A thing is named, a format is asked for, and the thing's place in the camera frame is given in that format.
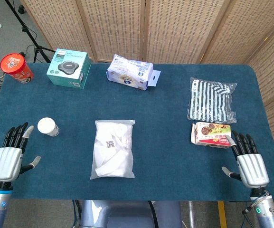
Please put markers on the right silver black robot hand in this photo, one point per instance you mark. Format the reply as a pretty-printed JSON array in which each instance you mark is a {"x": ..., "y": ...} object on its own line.
[{"x": 253, "y": 168}]

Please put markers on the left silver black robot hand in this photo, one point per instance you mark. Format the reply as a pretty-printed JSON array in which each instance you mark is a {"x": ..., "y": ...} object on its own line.
[{"x": 7, "y": 161}]

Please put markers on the small white paper cup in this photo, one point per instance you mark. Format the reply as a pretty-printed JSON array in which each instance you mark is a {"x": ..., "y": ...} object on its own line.
[{"x": 47, "y": 126}]

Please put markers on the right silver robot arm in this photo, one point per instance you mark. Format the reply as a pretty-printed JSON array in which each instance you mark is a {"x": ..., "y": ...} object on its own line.
[{"x": 266, "y": 213}]

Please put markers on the cookie carton box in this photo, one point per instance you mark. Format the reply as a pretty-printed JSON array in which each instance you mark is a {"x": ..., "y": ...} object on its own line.
[{"x": 210, "y": 135}]

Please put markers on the red instant noodle cup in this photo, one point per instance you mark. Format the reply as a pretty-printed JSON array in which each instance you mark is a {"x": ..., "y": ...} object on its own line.
[{"x": 15, "y": 66}]

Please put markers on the teal speaker product box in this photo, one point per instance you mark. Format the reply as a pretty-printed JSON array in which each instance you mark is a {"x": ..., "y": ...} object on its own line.
[{"x": 66, "y": 69}]

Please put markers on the metal table leg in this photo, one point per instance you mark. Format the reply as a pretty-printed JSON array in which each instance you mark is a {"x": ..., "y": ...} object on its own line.
[{"x": 191, "y": 215}]

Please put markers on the striped cloth in clear bag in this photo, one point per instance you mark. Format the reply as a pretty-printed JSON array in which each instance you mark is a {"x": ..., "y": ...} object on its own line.
[{"x": 210, "y": 99}]

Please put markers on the blue table mat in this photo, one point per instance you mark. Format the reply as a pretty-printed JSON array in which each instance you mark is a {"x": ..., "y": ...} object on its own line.
[{"x": 165, "y": 142}]

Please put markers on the white garment in zip bag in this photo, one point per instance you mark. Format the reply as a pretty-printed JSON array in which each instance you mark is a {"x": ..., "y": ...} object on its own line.
[{"x": 113, "y": 149}]

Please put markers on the grey robot torso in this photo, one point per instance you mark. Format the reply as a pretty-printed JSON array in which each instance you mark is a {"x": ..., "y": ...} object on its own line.
[{"x": 117, "y": 215}]

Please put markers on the black tripod stand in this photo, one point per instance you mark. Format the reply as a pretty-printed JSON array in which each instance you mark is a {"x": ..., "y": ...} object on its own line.
[{"x": 24, "y": 29}]

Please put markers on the lavender tissue pack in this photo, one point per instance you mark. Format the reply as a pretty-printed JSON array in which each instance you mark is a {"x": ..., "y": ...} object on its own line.
[{"x": 129, "y": 72}]

